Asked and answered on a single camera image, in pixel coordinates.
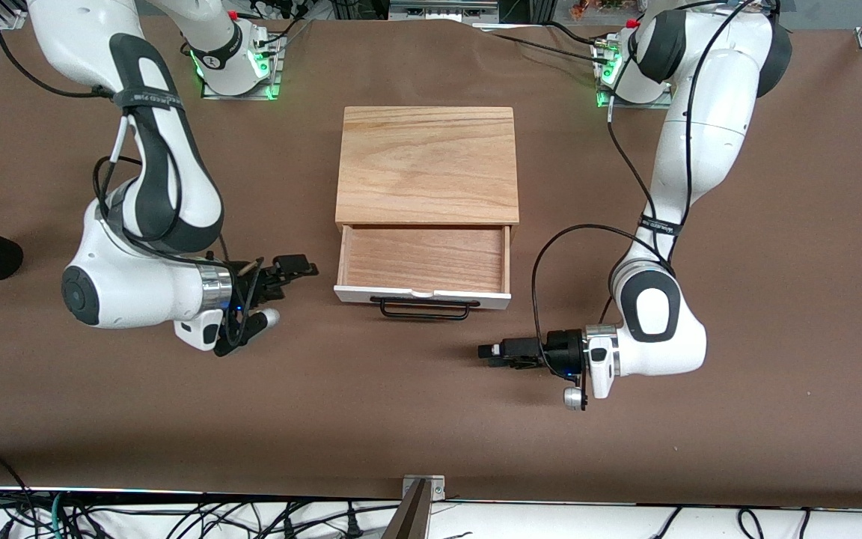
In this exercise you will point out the wooden drawer cabinet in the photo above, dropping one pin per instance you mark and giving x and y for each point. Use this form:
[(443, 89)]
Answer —
[(427, 165)]

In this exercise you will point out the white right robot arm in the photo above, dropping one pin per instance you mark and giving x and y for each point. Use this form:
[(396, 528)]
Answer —
[(139, 292)]

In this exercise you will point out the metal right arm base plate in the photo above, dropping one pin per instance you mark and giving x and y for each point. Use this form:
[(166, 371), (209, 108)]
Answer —
[(244, 91)]

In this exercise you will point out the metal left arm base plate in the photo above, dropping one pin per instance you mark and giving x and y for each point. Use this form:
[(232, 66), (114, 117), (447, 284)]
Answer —
[(625, 104)]

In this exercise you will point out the grey power strip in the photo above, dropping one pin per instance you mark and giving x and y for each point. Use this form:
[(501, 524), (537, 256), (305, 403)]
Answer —
[(442, 9)]

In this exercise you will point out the brown table cover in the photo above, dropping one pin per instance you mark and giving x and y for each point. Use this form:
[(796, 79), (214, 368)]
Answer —
[(431, 419)]

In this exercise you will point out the grey aluminium profile bar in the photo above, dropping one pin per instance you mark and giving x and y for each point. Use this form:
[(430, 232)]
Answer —
[(408, 516)]

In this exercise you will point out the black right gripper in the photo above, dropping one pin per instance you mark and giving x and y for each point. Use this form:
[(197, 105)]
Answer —
[(251, 283)]

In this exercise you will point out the small metal corner bracket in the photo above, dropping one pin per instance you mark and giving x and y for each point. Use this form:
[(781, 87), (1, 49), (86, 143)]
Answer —
[(438, 488)]

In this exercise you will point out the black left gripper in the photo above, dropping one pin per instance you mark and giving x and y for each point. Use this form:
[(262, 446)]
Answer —
[(564, 348)]

